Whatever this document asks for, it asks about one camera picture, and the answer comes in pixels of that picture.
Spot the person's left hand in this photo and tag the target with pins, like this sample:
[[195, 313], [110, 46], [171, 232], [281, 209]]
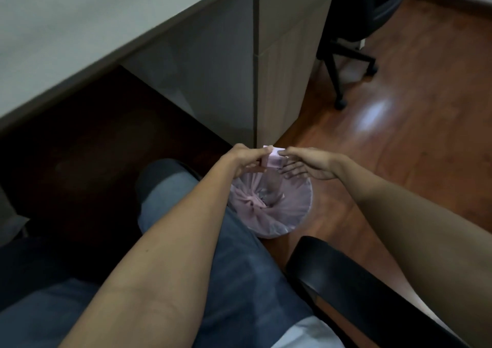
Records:
[[240, 159]]

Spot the person's right hand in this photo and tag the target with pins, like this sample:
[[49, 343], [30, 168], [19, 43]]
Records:
[[321, 165]]

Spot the person's right thumb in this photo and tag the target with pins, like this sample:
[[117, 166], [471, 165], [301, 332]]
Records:
[[294, 151]]

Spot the person's left thumb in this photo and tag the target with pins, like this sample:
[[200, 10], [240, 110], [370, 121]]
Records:
[[261, 152]]

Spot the small pink paper box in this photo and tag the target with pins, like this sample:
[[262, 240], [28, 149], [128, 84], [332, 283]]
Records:
[[273, 161]]

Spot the person's left forearm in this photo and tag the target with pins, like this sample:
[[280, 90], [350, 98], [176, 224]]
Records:
[[169, 267]]

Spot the person's right forearm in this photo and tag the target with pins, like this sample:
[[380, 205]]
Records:
[[422, 244]]

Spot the waste bin with pink liner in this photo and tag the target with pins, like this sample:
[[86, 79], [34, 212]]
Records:
[[288, 205]]

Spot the person's right leg blue jeans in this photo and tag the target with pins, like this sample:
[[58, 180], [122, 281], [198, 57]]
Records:
[[238, 282]]

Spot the person's leg blue jeans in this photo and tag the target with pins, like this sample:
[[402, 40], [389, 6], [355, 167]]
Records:
[[38, 321], [238, 282]]

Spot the black chair armrest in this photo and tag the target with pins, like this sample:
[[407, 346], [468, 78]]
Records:
[[346, 286]]

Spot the black office chair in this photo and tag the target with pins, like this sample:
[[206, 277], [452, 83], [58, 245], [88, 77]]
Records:
[[361, 9]]

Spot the person's white shirt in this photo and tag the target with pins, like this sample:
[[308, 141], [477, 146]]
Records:
[[307, 334]]

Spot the grey fabric object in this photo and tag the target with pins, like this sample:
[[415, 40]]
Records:
[[11, 217]]

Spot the person's left leg blue jeans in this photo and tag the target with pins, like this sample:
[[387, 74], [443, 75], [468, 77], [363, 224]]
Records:
[[38, 321]]

